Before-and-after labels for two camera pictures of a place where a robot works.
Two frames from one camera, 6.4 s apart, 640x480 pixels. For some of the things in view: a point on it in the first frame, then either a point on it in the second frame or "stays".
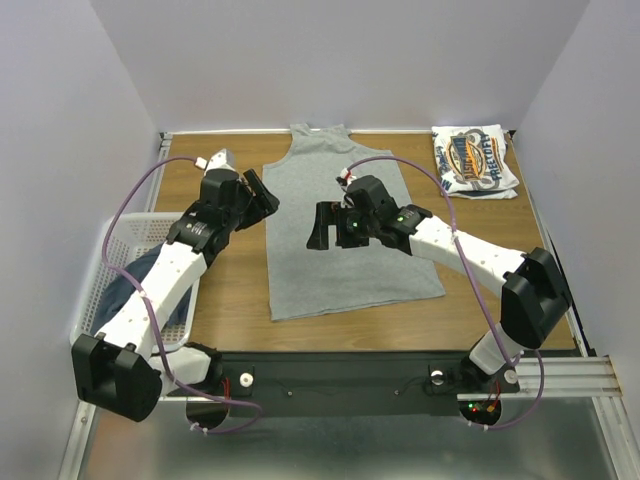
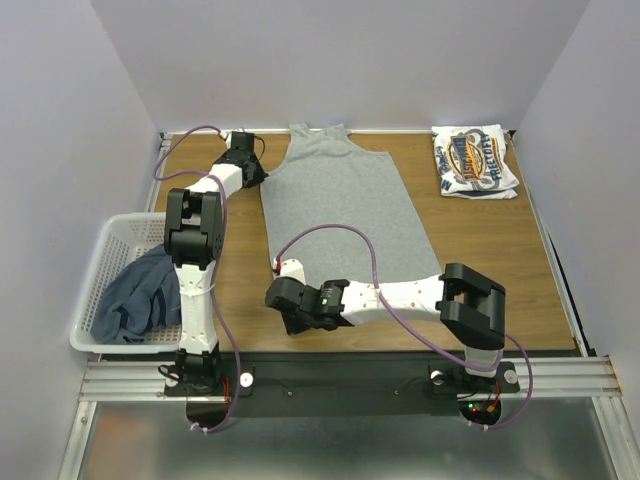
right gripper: (338, 226) -> (291, 317)
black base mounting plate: (349, 384) stays
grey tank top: (306, 281) stays
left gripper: (263, 205) -> (260, 173)
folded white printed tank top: (473, 162) stays
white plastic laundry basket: (118, 241) stays
